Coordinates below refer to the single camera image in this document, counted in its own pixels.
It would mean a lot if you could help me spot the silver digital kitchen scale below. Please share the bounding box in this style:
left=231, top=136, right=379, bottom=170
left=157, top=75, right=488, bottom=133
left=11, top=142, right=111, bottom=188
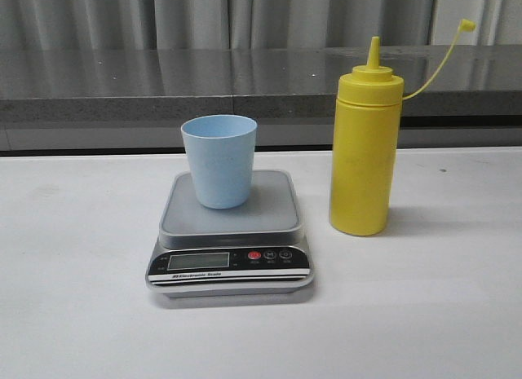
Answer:
left=145, top=170, right=315, bottom=307

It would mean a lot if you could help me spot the yellow squeeze bottle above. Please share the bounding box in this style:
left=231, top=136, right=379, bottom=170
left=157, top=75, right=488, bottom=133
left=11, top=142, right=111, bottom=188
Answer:
left=329, top=19, right=477, bottom=237

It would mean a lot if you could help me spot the grey stone counter ledge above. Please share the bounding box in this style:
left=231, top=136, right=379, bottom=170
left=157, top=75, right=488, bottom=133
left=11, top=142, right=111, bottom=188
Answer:
left=1, top=46, right=521, bottom=156

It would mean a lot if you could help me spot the white pleated curtain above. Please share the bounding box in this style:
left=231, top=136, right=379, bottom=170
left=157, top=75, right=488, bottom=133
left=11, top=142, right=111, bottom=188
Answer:
left=1, top=0, right=521, bottom=51

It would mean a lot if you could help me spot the light blue plastic cup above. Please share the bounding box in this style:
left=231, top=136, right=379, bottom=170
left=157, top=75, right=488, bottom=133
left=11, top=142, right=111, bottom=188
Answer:
left=181, top=114, right=258, bottom=209

